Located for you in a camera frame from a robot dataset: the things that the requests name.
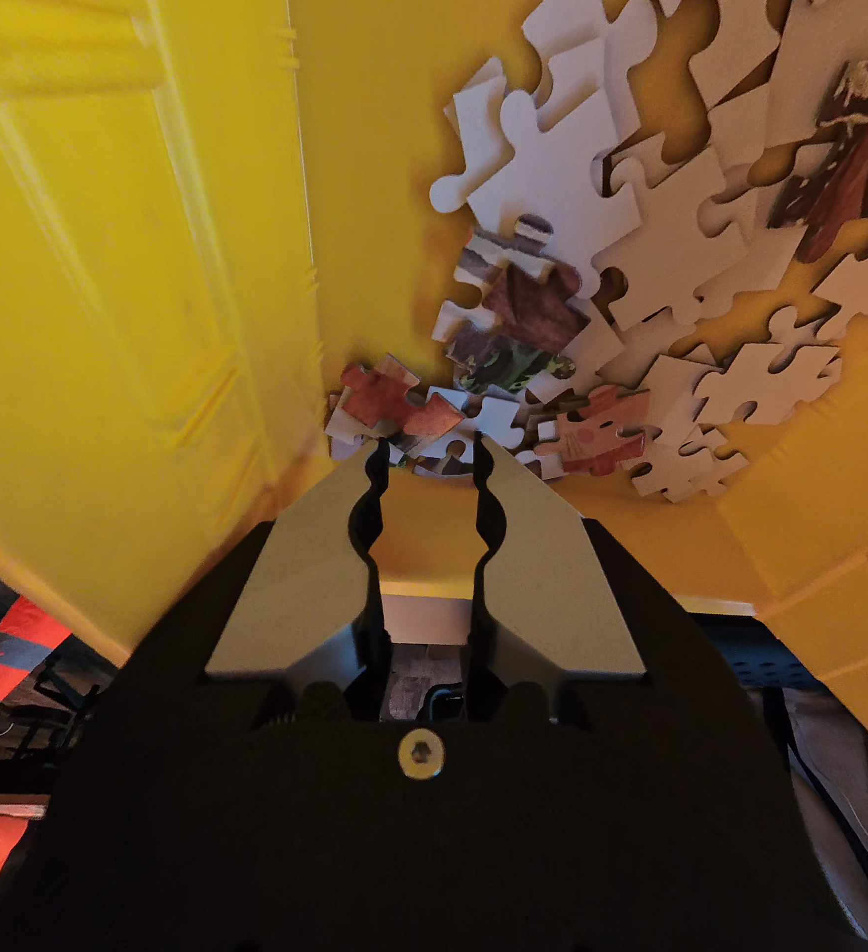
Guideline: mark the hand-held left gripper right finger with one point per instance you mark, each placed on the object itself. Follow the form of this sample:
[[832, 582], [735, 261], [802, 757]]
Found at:
[[553, 595]]

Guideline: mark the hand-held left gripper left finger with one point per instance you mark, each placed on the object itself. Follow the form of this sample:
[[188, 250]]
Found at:
[[300, 595]]

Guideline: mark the red curved puzzle piece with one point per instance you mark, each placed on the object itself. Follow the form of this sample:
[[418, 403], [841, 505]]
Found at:
[[396, 405]]

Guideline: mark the yellow plastic bin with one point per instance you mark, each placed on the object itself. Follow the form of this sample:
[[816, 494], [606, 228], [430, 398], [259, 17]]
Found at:
[[144, 297]]

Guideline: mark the pile of puzzle pieces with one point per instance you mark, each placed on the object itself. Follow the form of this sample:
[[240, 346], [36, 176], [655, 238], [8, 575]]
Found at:
[[627, 223]]

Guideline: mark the black mesh office chair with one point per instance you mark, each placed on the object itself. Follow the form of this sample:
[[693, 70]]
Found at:
[[753, 654]]

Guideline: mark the red grey patterned bag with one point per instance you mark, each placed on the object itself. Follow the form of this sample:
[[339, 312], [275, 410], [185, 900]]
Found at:
[[10, 654]]

